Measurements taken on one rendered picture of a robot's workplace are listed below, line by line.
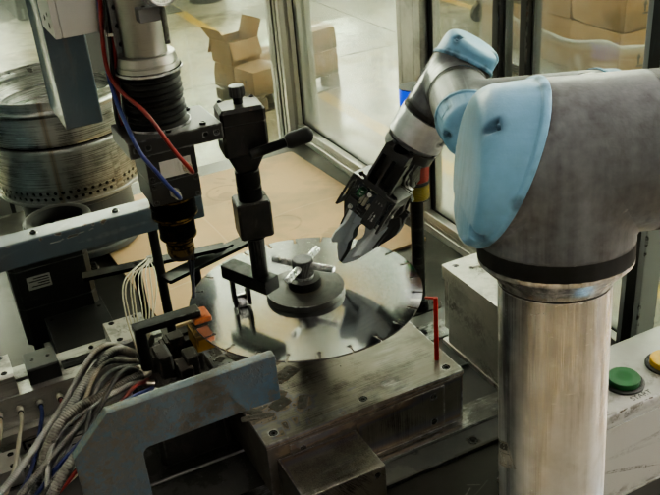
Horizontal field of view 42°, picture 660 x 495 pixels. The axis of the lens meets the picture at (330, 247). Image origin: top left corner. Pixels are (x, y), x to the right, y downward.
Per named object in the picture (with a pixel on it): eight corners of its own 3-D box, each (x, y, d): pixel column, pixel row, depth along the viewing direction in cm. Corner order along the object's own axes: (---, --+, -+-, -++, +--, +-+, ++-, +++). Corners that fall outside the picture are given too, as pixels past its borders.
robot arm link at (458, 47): (455, 39, 101) (443, 16, 108) (408, 117, 106) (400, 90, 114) (511, 68, 104) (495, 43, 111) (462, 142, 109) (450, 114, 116)
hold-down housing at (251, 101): (271, 224, 115) (253, 76, 105) (281, 240, 110) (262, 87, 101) (230, 232, 114) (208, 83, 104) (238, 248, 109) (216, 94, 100)
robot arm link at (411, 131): (416, 95, 115) (466, 131, 114) (399, 124, 118) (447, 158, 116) (395, 102, 109) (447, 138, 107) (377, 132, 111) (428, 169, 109)
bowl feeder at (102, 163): (137, 197, 205) (108, 47, 188) (177, 248, 181) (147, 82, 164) (4, 232, 194) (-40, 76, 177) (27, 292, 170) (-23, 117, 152)
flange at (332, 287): (357, 300, 120) (356, 284, 118) (282, 321, 116) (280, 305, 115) (327, 265, 129) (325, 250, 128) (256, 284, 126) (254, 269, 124)
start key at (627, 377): (623, 375, 111) (625, 362, 110) (646, 392, 107) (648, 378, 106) (599, 385, 109) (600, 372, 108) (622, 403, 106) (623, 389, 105)
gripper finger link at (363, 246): (326, 270, 120) (358, 219, 116) (345, 258, 126) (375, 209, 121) (344, 284, 120) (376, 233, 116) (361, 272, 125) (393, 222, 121)
